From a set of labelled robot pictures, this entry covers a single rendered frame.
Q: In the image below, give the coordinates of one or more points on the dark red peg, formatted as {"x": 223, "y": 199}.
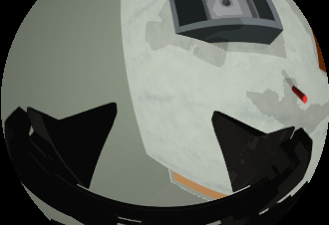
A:
{"x": 299, "y": 94}

